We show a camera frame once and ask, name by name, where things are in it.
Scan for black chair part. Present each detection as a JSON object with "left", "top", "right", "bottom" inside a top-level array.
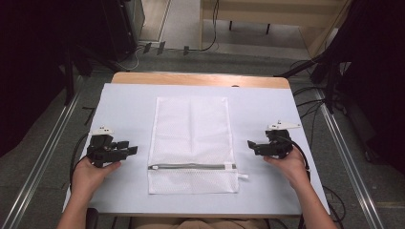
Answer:
[{"left": 85, "top": 207, "right": 100, "bottom": 229}]

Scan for black cabinet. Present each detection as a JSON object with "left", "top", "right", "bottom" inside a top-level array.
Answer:
[{"left": 101, "top": 0, "right": 146, "bottom": 62}]

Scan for white floor cable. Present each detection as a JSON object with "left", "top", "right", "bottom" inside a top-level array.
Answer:
[{"left": 116, "top": 46, "right": 142, "bottom": 72}]

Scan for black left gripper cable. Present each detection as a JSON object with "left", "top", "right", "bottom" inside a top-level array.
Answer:
[{"left": 69, "top": 133, "right": 94, "bottom": 192}]

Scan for black metal stand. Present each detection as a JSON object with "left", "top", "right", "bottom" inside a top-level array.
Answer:
[
  {"left": 275, "top": 52, "right": 343, "bottom": 114},
  {"left": 61, "top": 44, "right": 122, "bottom": 107}
]

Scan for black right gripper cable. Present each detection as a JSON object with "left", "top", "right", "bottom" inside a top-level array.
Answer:
[{"left": 278, "top": 135, "right": 311, "bottom": 182}]

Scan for white table mat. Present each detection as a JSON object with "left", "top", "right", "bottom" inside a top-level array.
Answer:
[{"left": 62, "top": 83, "right": 330, "bottom": 217}]

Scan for dark curtain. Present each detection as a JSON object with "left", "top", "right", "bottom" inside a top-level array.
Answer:
[
  {"left": 324, "top": 0, "right": 405, "bottom": 175},
  {"left": 0, "top": 0, "right": 106, "bottom": 158}
]

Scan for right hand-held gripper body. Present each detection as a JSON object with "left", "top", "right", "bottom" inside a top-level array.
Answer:
[{"left": 265, "top": 120, "right": 302, "bottom": 159}]

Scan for person's beige trousers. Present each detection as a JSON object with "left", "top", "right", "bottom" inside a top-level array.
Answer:
[{"left": 129, "top": 217, "right": 269, "bottom": 229}]

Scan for person's left hand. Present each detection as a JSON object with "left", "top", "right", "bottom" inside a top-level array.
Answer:
[{"left": 71, "top": 156, "right": 122, "bottom": 199}]

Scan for black floor cables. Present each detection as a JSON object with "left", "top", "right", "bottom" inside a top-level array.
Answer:
[{"left": 291, "top": 58, "right": 328, "bottom": 149}]

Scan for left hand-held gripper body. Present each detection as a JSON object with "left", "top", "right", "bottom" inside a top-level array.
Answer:
[{"left": 86, "top": 125, "right": 129, "bottom": 168}]

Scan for black hanging cable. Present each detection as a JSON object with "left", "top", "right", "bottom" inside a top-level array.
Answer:
[{"left": 199, "top": 0, "right": 222, "bottom": 52}]

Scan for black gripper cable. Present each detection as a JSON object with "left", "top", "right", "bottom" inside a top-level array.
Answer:
[
  {"left": 278, "top": 135, "right": 311, "bottom": 182},
  {"left": 69, "top": 133, "right": 94, "bottom": 192}
]

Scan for white mesh laundry bag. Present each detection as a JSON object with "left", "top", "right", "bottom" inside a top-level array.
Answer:
[{"left": 146, "top": 95, "right": 249, "bottom": 196}]

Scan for metal floor rail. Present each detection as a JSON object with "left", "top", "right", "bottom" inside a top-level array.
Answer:
[
  {"left": 314, "top": 89, "right": 387, "bottom": 229},
  {"left": 0, "top": 92, "right": 81, "bottom": 229}
]

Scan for person's right hand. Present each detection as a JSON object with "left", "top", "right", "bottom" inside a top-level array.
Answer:
[{"left": 263, "top": 146, "right": 309, "bottom": 189}]

